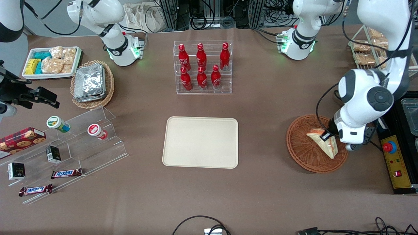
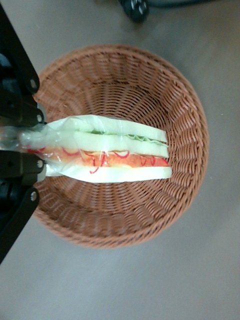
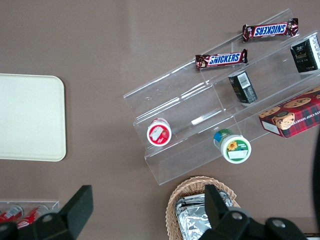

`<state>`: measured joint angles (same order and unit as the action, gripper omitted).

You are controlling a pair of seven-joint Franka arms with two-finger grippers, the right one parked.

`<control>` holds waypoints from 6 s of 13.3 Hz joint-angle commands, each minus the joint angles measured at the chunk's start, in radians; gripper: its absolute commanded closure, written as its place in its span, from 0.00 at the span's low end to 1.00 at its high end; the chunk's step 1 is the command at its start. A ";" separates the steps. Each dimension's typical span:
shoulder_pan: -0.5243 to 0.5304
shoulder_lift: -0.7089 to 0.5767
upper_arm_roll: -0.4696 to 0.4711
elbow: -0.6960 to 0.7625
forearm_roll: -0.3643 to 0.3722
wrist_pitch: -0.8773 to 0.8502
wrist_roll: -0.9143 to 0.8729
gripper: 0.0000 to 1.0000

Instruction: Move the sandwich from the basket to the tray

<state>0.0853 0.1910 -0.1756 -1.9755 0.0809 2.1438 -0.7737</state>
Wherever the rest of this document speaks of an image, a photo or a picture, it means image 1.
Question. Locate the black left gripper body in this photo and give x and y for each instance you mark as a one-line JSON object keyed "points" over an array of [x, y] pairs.
{"points": [[332, 127]]}

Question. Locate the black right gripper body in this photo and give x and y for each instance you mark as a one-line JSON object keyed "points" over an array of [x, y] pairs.
{"points": [[13, 89]]}

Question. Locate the triangular sandwich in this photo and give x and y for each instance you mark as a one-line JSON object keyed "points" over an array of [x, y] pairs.
{"points": [[321, 147]]}

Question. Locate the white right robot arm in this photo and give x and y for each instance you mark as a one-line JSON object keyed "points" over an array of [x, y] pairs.
{"points": [[114, 19]]}

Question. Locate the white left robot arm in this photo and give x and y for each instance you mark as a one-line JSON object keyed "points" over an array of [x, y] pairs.
{"points": [[369, 94]]}

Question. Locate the white rectangular snack tray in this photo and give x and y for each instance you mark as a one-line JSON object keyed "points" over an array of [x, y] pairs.
{"points": [[49, 76]]}

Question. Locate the round brown wicker basket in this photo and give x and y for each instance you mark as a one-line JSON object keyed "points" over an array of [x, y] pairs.
{"points": [[300, 153]]}

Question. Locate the oval light wicker basket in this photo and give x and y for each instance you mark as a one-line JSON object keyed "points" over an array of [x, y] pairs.
{"points": [[110, 81]]}

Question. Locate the beige rectangular tray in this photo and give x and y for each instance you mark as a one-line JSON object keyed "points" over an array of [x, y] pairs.
{"points": [[196, 143]]}

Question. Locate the green lid yogurt cup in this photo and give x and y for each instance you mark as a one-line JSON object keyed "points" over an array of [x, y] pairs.
{"points": [[57, 124]]}

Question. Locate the teal snack pack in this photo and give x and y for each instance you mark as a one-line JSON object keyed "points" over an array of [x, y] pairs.
{"points": [[42, 55], [39, 68]]}

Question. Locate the clear bag rice crackers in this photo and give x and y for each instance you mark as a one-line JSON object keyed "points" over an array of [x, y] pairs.
{"points": [[67, 68], [56, 52], [52, 66], [69, 55]]}

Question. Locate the yellow snack pack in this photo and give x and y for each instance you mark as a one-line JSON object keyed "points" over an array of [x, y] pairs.
{"points": [[32, 66]]}

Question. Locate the silver foil pouch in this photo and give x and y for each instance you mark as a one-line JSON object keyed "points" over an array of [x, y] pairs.
{"points": [[89, 99], [88, 80]]}

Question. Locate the red plaid cookie box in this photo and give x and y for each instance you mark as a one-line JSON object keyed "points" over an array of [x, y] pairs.
{"points": [[21, 140]]}

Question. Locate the red emergency stop button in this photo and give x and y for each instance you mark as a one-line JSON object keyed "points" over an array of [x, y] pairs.
{"points": [[389, 147]]}

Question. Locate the small black carton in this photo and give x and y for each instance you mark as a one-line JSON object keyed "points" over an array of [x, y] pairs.
{"points": [[16, 171], [53, 154]]}

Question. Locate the red lid yogurt cup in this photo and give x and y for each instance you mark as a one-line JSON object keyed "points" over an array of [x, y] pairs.
{"points": [[96, 131]]}

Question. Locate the black control box yellow panel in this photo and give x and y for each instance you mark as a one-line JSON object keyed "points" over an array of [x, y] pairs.
{"points": [[400, 160]]}

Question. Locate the clear bag fried snack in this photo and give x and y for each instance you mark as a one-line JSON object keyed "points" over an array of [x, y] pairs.
{"points": [[364, 58], [381, 60], [378, 44], [375, 34], [361, 45]]}

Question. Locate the clear plastic container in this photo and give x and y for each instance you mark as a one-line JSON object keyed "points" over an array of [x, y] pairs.
{"points": [[410, 117]]}

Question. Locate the clear acrylic step shelf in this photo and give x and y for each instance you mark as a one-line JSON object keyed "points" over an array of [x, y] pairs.
{"points": [[98, 156]]}

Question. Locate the Snickers chocolate bar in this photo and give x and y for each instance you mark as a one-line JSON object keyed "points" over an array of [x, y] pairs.
{"points": [[66, 173], [35, 190]]}

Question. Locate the clear acrylic bottle rack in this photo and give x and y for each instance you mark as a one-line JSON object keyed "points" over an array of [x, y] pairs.
{"points": [[210, 91]]}

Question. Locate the red cola bottle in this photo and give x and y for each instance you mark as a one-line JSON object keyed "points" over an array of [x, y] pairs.
{"points": [[186, 81], [201, 56], [202, 79], [224, 56], [216, 78], [183, 58]]}

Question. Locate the small grey device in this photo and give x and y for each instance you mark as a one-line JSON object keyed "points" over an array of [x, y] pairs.
{"points": [[213, 231]]}

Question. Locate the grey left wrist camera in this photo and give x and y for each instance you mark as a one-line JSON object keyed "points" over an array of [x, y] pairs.
{"points": [[351, 147]]}

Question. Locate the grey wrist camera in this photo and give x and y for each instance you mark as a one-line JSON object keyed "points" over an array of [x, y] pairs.
{"points": [[351, 147], [6, 111]]}

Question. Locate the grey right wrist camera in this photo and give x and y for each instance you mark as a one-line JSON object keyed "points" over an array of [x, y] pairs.
{"points": [[6, 111]]}

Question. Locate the aluminium frame post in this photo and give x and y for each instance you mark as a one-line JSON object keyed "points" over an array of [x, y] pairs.
{"points": [[168, 14], [259, 13]]}

